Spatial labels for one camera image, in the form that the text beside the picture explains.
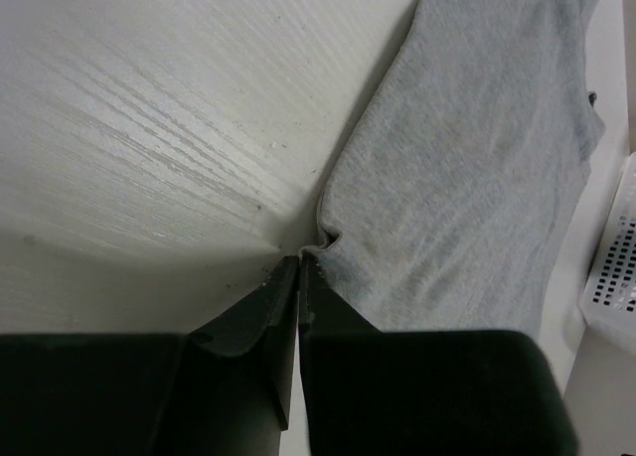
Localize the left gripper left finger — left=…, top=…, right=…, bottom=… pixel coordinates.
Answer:
left=1, top=256, right=299, bottom=455

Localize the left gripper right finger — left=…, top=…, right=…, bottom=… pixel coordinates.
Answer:
left=298, top=257, right=578, bottom=455

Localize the grey tank top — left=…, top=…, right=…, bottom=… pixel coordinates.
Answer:
left=314, top=0, right=604, bottom=336

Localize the white plastic basket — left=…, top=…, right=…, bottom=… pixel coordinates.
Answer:
left=579, top=155, right=636, bottom=354

